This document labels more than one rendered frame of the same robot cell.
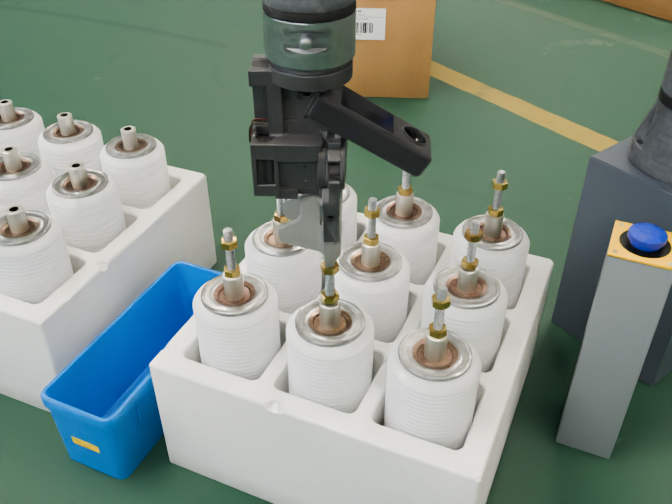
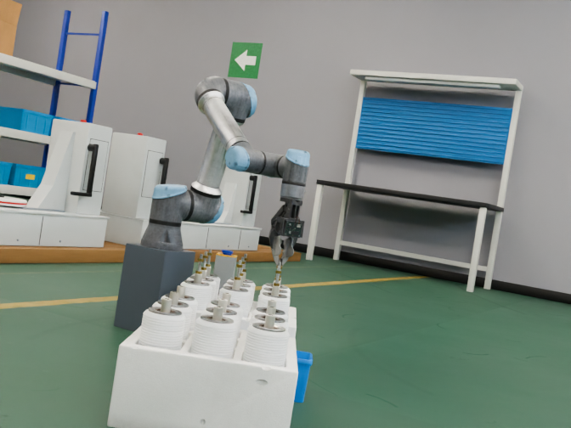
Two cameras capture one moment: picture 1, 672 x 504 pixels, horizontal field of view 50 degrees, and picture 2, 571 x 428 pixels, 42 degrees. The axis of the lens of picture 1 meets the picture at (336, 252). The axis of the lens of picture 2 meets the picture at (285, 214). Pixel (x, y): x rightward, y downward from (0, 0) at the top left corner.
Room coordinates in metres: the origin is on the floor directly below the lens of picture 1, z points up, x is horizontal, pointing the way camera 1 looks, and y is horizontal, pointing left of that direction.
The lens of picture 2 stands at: (1.51, 2.14, 0.55)
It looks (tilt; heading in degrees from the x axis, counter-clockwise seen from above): 1 degrees down; 247
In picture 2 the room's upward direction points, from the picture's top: 9 degrees clockwise
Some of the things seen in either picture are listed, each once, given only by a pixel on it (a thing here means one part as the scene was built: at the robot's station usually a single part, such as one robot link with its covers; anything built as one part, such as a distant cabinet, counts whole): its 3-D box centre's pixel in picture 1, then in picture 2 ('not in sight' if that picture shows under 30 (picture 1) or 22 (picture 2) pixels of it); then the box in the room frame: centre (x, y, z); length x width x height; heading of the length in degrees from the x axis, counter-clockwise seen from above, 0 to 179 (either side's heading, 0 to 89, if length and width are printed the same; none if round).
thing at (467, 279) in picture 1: (467, 278); not in sight; (0.64, -0.15, 0.26); 0.02 x 0.02 x 0.03
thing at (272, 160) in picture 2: not in sight; (273, 165); (0.63, -0.07, 0.64); 0.11 x 0.11 x 0.08; 14
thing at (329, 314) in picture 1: (329, 313); not in sight; (0.58, 0.01, 0.26); 0.02 x 0.02 x 0.03
